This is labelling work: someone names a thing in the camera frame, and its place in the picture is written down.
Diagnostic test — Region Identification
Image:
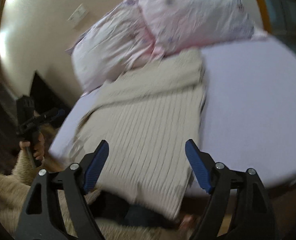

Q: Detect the beige cable knit sweater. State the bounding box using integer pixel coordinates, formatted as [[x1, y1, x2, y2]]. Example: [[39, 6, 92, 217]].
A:
[[67, 48, 206, 220]]

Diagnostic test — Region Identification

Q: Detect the left hand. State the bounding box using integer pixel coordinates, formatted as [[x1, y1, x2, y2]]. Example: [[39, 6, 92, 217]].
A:
[[19, 132, 45, 161]]

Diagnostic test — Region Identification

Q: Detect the beige fleece left sleeve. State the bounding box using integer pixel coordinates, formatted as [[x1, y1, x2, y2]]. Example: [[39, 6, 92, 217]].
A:
[[0, 144, 193, 239]]

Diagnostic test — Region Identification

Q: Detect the pink floral duvet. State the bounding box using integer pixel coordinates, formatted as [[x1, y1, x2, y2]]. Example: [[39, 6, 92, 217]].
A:
[[68, 0, 266, 92]]

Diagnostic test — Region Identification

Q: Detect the white wall switch plate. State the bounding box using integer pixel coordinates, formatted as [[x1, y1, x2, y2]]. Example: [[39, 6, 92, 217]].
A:
[[67, 4, 89, 28]]

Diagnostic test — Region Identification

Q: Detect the wooden window frame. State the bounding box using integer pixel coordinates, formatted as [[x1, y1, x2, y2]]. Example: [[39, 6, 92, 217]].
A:
[[256, 0, 272, 34]]

